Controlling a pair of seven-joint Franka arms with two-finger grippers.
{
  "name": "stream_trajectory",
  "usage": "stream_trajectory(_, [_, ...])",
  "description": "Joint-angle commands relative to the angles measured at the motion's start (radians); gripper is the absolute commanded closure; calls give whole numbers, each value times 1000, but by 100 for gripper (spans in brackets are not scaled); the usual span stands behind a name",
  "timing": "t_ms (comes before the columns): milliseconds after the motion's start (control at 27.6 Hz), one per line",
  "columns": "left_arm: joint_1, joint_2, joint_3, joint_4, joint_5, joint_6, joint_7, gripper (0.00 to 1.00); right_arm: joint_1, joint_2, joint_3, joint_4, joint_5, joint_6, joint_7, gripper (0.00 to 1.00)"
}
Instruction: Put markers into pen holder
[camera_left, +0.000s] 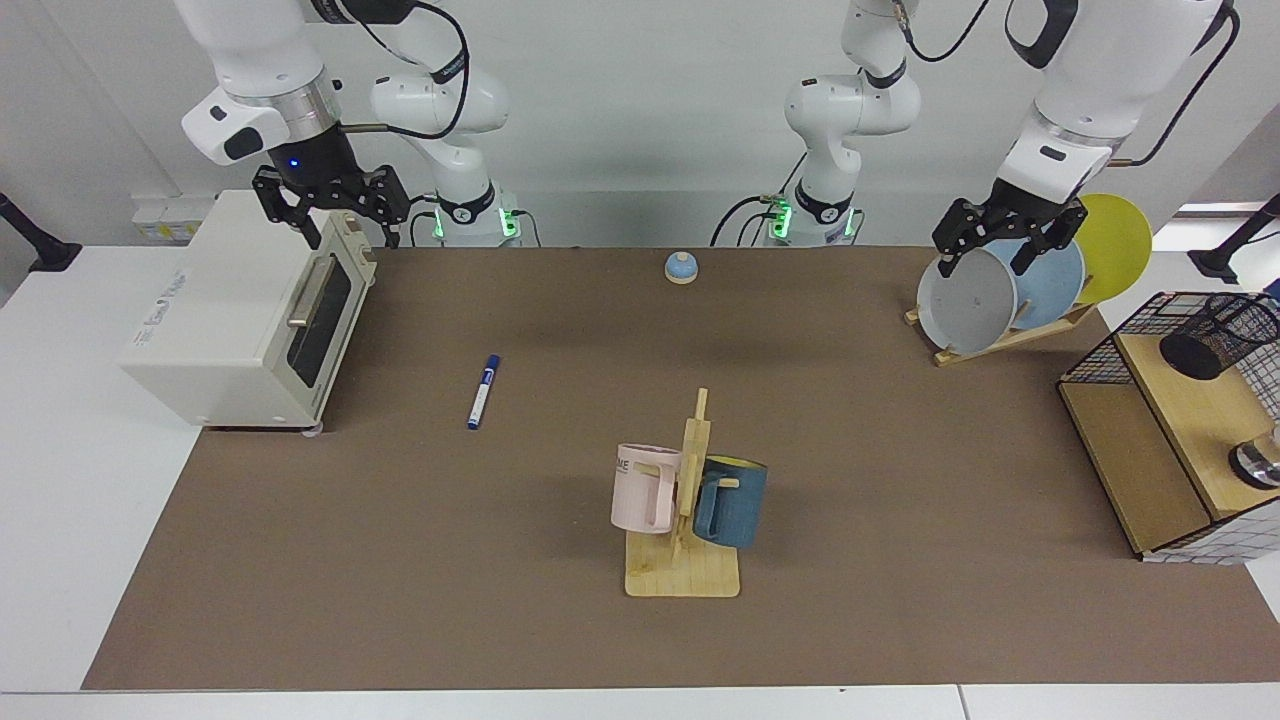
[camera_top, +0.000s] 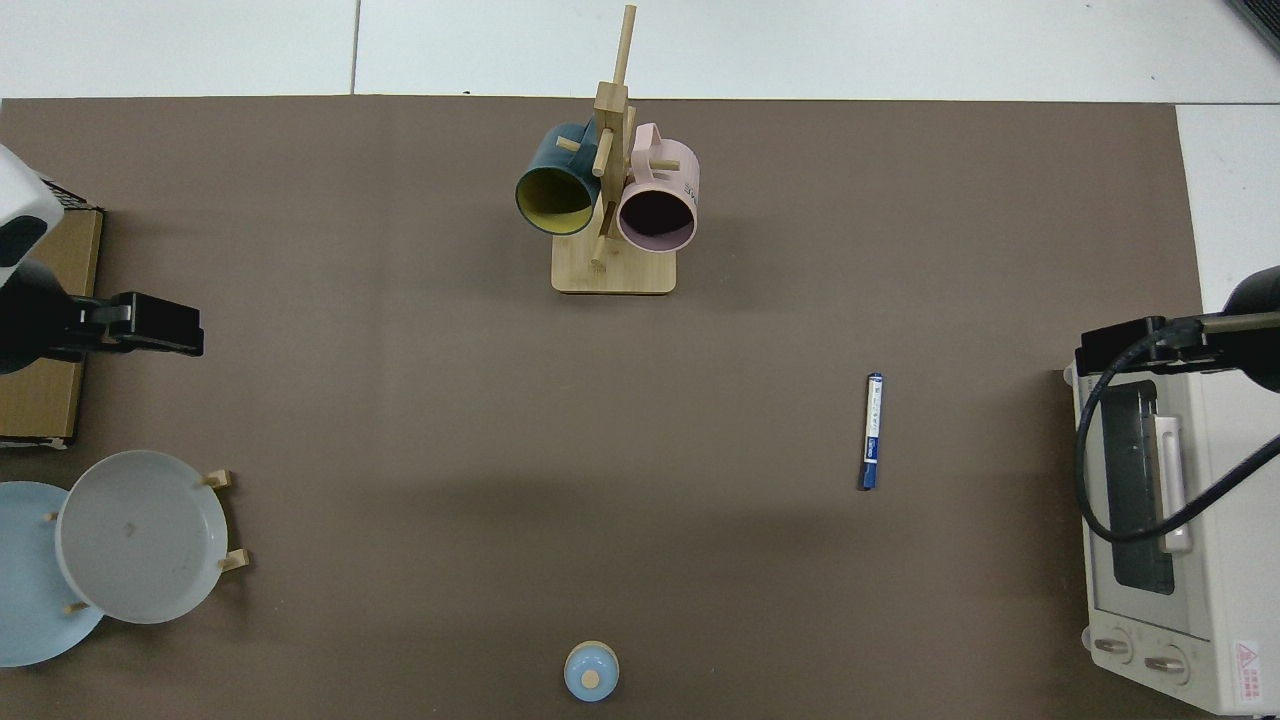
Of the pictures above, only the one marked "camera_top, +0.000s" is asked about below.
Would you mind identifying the blue and white marker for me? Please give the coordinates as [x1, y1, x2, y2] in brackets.
[860, 372, 885, 491]

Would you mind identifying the wooden cup stand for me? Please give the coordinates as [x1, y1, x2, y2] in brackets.
[551, 4, 678, 296]

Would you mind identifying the wire basket with wooden floor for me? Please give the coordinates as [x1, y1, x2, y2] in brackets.
[0, 178, 106, 449]

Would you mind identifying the wooden plate rack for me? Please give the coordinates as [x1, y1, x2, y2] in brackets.
[42, 468, 251, 615]

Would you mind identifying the pale toaster oven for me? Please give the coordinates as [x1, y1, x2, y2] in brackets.
[1062, 345, 1280, 717]

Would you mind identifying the light blue plate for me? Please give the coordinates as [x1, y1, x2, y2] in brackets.
[0, 481, 106, 668]

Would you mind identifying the small blue round thing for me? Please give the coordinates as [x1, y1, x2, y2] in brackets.
[563, 641, 621, 703]

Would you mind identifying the brown table cloth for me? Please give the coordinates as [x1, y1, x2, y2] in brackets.
[0, 95, 1206, 720]

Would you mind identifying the pink mug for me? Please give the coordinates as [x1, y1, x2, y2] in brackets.
[616, 122, 701, 254]

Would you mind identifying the dark teal mug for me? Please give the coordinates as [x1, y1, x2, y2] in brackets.
[515, 121, 604, 238]

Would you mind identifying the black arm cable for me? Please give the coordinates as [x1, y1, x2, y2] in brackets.
[1075, 330, 1280, 546]

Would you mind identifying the grey plate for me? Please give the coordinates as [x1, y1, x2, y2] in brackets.
[55, 450, 229, 626]

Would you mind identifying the dark object at room edge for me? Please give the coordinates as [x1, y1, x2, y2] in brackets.
[1225, 0, 1280, 56]

